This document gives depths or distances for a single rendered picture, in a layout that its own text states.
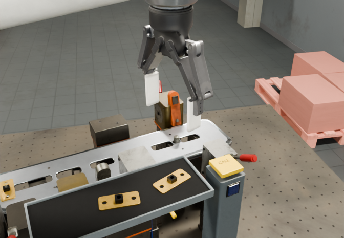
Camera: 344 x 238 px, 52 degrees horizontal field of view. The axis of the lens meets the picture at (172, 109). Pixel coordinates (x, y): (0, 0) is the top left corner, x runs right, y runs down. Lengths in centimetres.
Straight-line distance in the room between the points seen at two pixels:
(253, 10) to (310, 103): 317
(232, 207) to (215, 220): 5
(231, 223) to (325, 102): 208
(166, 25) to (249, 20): 529
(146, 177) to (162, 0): 41
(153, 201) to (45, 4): 48
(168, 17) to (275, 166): 116
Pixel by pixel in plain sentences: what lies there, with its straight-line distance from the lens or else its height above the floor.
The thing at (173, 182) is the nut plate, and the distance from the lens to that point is 79.
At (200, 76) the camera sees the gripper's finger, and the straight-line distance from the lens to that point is 59.
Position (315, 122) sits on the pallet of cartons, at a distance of 297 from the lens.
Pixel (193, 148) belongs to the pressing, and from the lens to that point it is 117.
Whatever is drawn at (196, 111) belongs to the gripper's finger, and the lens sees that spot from 63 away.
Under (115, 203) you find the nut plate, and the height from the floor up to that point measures 116.
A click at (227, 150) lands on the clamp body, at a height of 106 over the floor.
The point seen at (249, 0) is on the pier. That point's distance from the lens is 577.
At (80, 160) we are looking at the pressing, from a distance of 115.
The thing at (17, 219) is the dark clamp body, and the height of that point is 108.
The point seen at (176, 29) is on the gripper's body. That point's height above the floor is 151.
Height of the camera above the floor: 169
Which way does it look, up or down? 30 degrees down
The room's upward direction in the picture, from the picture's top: straight up
